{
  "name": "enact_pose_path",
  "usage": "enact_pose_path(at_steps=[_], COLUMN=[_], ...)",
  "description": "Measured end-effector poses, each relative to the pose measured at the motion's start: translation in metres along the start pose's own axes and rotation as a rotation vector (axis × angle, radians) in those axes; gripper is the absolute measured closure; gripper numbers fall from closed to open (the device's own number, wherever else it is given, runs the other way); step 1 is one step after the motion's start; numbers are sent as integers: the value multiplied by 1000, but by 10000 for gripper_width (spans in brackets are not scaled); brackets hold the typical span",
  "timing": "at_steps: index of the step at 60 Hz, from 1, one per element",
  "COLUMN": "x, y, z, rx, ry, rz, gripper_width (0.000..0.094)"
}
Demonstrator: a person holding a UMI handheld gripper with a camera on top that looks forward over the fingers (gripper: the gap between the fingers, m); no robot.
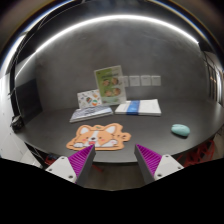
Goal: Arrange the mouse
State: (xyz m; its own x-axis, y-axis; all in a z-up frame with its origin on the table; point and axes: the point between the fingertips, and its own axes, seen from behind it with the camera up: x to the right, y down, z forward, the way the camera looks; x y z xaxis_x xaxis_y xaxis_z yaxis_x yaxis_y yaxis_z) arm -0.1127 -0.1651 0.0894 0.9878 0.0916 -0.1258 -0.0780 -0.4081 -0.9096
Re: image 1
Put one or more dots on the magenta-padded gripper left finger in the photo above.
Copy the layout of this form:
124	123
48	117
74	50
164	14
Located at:
63	168

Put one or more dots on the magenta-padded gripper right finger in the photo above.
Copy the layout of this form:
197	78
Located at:
166	165

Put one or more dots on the teal spotted computer mouse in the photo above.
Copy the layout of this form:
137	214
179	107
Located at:
180	130

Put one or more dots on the orange corgi-shaped mouse pad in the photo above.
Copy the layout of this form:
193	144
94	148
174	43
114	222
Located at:
100	136

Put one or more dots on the red chair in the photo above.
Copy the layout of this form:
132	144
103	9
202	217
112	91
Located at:
198	154

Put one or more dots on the grey striped book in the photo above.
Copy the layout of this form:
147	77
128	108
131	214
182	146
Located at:
90	113

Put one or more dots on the white book with blue band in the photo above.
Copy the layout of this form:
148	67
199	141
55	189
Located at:
146	107

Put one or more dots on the small white patterned card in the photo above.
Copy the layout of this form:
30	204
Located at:
87	99

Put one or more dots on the black flat panel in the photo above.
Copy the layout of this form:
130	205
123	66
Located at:
29	100

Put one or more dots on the green food picture card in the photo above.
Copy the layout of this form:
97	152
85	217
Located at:
110	85

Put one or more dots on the dark-framed glass partition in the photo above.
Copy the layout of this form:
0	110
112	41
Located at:
213	76

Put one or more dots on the curved ceiling light strip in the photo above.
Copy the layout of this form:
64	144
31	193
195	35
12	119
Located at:
110	17

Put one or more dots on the white wall socket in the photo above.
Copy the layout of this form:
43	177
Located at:
145	80
125	81
134	81
156	80

